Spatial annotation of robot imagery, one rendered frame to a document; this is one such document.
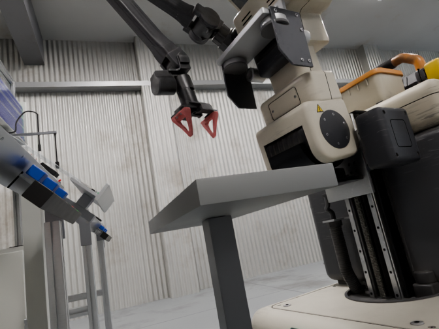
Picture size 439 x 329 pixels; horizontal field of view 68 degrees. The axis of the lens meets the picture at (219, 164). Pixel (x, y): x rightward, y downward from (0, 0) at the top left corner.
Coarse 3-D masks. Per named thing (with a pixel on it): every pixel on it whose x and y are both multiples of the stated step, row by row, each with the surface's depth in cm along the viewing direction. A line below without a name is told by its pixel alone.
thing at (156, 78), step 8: (176, 56) 99; (184, 56) 99; (184, 64) 99; (160, 72) 96; (168, 72) 97; (176, 72) 99; (184, 72) 101; (152, 80) 96; (160, 80) 93; (168, 80) 95; (152, 88) 97; (160, 88) 94; (168, 88) 95
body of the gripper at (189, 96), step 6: (180, 90) 98; (186, 90) 97; (192, 90) 98; (180, 96) 98; (186, 96) 97; (192, 96) 97; (180, 102) 99; (186, 102) 93; (192, 102) 95; (198, 102) 96; (180, 108) 95; (192, 108) 98; (192, 114) 98; (198, 114) 102
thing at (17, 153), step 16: (0, 128) 48; (0, 144) 51; (16, 144) 55; (0, 160) 54; (16, 160) 58; (32, 160) 64; (0, 176) 57; (16, 176) 62; (48, 176) 77; (16, 192) 67
